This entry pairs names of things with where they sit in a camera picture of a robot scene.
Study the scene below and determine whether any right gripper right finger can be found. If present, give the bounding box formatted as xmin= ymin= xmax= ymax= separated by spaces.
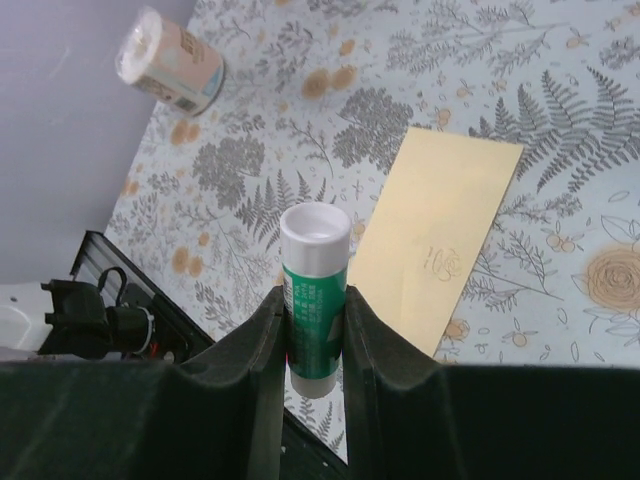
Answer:
xmin=344 ymin=288 xmax=639 ymax=479

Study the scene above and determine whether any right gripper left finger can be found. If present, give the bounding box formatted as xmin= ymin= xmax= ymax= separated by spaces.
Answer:
xmin=1 ymin=287 xmax=285 ymax=479

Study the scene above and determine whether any beige paper envelope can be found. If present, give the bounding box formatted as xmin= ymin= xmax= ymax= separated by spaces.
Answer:
xmin=348 ymin=127 xmax=523 ymax=355

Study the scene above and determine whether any green white glue stick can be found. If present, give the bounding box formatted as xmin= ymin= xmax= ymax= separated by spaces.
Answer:
xmin=280 ymin=202 xmax=351 ymax=399

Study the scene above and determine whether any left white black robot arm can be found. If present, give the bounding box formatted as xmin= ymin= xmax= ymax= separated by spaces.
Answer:
xmin=1 ymin=267 xmax=155 ymax=360

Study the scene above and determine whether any floral patterned table mat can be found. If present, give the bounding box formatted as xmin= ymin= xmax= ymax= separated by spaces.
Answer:
xmin=99 ymin=0 xmax=640 ymax=461

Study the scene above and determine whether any white toilet paper roll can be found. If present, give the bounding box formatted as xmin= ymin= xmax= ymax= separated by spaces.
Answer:
xmin=115 ymin=7 xmax=225 ymax=116

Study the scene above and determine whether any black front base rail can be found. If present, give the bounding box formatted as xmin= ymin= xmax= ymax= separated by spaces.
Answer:
xmin=71 ymin=231 xmax=348 ymax=479

